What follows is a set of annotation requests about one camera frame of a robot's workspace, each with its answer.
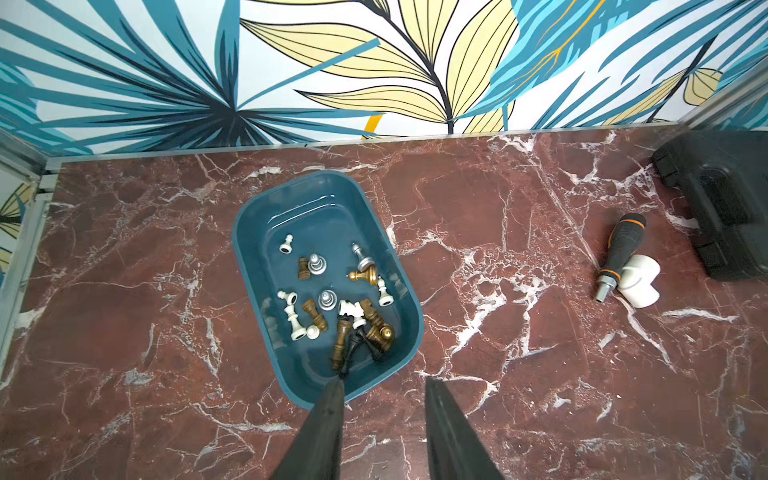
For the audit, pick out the white bishop chess piece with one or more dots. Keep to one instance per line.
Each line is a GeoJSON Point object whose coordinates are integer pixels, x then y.
{"type": "Point", "coordinates": [385, 298]}

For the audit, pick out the white pipe fitting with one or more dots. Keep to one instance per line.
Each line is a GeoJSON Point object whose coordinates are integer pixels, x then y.
{"type": "Point", "coordinates": [636, 283]}

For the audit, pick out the black and white bottle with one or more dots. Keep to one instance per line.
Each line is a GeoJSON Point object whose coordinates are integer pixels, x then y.
{"type": "Point", "coordinates": [626, 237]}

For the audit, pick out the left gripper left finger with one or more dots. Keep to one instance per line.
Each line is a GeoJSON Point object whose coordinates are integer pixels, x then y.
{"type": "Point", "coordinates": [316, 451]}

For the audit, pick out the black pawn chess piece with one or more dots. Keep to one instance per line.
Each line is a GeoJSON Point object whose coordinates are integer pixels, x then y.
{"type": "Point", "coordinates": [354, 341]}

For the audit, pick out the white pawn chess piece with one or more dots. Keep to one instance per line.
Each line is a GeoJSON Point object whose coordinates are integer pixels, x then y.
{"type": "Point", "coordinates": [286, 247]}

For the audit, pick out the teal plastic storage box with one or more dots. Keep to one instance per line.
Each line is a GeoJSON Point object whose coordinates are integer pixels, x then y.
{"type": "Point", "coordinates": [326, 212]}

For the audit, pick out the silver bishop chess piece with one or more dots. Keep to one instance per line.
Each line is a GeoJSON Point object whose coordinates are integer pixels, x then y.
{"type": "Point", "coordinates": [365, 261]}

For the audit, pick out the gold bishop chess piece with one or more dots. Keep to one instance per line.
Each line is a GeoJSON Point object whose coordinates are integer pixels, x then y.
{"type": "Point", "coordinates": [381, 333]}

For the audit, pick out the gold pawn chess piece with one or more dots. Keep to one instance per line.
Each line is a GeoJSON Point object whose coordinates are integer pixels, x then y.
{"type": "Point", "coordinates": [369, 275]}

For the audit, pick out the dark brown chess piece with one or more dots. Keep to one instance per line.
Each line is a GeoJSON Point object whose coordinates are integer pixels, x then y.
{"type": "Point", "coordinates": [318, 318]}

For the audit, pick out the silver pawn chess piece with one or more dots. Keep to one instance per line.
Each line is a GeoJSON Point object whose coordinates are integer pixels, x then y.
{"type": "Point", "coordinates": [317, 264]}
{"type": "Point", "coordinates": [327, 300]}

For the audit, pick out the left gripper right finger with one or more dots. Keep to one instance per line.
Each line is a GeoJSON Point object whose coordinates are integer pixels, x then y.
{"type": "Point", "coordinates": [454, 449]}

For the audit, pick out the black plastic case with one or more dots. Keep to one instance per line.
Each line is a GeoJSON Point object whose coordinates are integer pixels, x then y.
{"type": "Point", "coordinates": [723, 177]}

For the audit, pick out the white knight chess piece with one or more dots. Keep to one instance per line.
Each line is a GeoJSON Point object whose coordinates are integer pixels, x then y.
{"type": "Point", "coordinates": [353, 312]}

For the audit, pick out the small brown chess piece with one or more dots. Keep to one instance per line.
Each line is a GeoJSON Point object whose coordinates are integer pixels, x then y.
{"type": "Point", "coordinates": [304, 272]}

